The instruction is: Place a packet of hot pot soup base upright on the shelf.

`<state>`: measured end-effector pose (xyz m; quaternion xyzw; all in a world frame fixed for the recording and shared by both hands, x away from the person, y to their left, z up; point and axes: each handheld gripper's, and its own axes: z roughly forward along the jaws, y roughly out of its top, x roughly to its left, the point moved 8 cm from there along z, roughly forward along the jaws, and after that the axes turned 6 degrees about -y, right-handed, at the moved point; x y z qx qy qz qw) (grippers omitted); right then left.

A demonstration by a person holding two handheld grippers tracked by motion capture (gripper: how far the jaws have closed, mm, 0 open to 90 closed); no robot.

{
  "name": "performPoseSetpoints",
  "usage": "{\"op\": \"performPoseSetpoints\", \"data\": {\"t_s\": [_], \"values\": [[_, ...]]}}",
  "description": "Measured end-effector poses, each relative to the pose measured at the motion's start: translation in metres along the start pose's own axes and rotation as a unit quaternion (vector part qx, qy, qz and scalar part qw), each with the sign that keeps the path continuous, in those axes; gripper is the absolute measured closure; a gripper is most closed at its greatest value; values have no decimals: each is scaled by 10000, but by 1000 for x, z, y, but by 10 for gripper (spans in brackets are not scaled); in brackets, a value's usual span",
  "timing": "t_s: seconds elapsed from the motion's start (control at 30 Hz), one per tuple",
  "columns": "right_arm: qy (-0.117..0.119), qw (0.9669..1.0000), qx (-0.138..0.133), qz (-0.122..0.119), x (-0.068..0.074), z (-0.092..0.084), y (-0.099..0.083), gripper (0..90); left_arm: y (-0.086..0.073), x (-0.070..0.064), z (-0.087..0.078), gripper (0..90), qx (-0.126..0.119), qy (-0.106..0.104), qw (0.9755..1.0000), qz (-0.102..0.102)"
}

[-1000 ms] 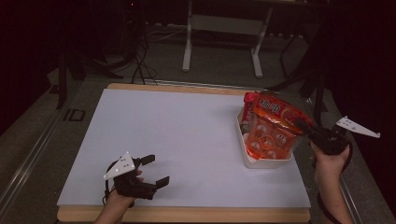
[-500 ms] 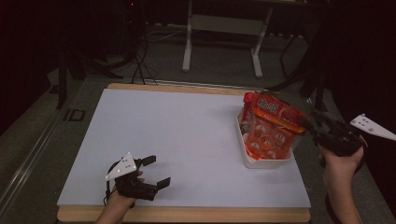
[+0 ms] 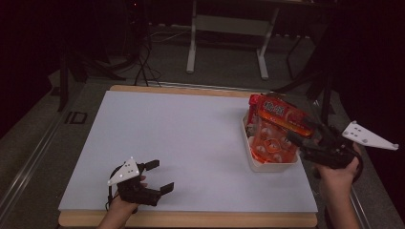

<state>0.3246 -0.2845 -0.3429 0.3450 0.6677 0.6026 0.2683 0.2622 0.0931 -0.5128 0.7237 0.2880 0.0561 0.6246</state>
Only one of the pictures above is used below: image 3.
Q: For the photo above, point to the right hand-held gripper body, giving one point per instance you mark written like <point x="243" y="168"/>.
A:
<point x="337" y="149"/>

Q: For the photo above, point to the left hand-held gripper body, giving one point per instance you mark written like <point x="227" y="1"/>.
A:
<point x="133" y="187"/>

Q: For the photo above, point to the orange snack packet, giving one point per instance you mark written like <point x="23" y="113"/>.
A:
<point x="277" y="127"/>

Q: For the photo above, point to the white plastic divided container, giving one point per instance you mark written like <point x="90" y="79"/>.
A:
<point x="270" y="167"/>

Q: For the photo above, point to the person's left hand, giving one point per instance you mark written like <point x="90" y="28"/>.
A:
<point x="122" y="206"/>

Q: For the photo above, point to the person's right hand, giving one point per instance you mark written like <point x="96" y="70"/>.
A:
<point x="339" y="176"/>

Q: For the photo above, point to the white table mat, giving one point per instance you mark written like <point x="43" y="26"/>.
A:
<point x="178" y="127"/>

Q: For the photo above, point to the black metal stand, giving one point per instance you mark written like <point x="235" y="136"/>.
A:
<point x="68" y="60"/>
<point x="321" y="73"/>

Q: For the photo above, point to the metal floor rail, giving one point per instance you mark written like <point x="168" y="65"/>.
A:
<point x="35" y="156"/>
<point x="363" y="203"/>

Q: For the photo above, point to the black floor bracket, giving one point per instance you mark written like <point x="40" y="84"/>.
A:
<point x="76" y="117"/>

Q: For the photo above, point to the white metal desk frame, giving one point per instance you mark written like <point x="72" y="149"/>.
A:
<point x="229" y="27"/>

